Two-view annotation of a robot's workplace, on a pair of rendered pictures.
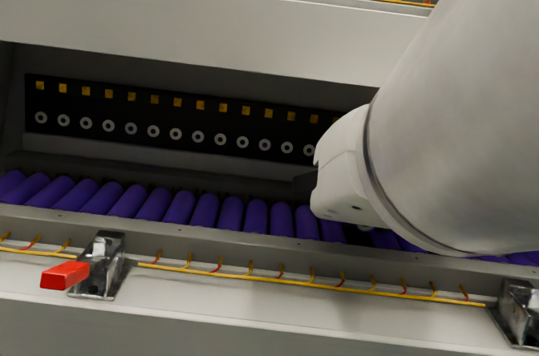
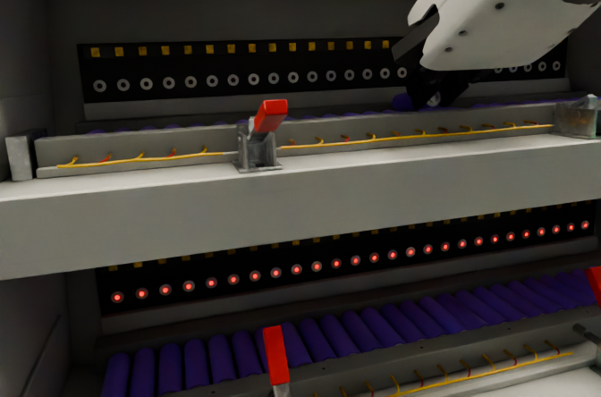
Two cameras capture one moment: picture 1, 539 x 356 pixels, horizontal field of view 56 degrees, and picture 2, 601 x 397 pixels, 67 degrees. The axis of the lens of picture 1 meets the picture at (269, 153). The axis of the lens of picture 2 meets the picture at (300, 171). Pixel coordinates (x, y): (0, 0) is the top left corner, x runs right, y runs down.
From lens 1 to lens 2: 0.18 m
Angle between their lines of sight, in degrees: 14
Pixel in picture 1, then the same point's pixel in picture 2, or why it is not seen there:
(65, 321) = (247, 194)
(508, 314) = (573, 122)
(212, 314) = (370, 161)
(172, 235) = (297, 122)
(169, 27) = not seen: outside the picture
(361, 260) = (452, 114)
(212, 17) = not seen: outside the picture
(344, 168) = not seen: outside the picture
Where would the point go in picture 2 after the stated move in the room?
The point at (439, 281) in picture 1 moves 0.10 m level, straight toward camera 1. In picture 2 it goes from (510, 120) to (564, 89)
